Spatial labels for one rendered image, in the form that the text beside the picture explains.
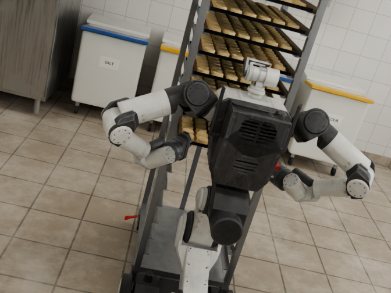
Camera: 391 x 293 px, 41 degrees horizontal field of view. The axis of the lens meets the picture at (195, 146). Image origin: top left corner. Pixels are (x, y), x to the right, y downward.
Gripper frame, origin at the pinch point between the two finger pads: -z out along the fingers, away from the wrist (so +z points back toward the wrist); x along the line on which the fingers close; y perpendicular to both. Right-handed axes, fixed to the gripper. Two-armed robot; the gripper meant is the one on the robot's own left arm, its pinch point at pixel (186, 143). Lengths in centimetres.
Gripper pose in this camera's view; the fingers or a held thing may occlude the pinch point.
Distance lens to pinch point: 214.5
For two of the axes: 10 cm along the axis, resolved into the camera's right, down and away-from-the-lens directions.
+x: 2.5, -8.9, -3.9
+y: -8.5, -3.9, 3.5
